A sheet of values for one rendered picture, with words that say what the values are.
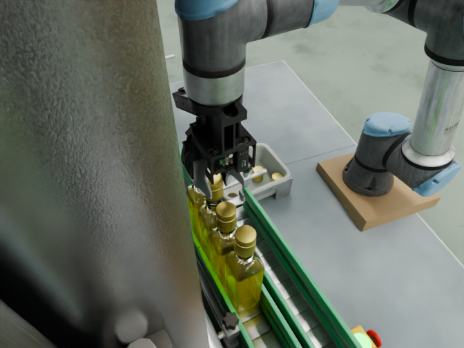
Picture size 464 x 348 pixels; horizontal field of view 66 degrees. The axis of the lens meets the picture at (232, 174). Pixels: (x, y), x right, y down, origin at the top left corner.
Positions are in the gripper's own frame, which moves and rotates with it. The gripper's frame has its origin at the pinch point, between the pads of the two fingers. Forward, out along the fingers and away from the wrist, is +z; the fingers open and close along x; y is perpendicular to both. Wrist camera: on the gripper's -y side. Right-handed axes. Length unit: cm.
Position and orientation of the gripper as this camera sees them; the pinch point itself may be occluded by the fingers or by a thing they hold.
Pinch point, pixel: (213, 181)
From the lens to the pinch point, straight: 61.8
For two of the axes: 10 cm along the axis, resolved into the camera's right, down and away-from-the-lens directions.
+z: 0.0, 6.7, 7.5
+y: 4.9, 6.5, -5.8
